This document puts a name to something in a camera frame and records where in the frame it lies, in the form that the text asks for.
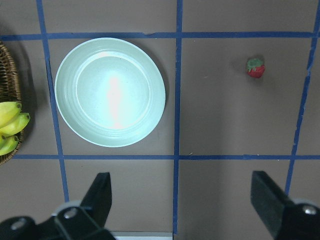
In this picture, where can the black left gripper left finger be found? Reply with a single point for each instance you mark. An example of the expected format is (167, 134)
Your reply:
(87, 220)

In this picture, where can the yellow banana bunch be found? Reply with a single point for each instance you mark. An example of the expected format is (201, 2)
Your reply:
(12, 123)

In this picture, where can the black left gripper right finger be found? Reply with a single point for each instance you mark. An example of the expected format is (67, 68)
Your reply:
(283, 217)

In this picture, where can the light green plate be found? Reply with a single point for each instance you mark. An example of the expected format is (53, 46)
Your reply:
(110, 92)

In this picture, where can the woven fruit basket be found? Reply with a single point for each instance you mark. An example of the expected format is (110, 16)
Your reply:
(10, 89)

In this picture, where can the red strawberry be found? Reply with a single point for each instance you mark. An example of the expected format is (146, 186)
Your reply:
(255, 68)

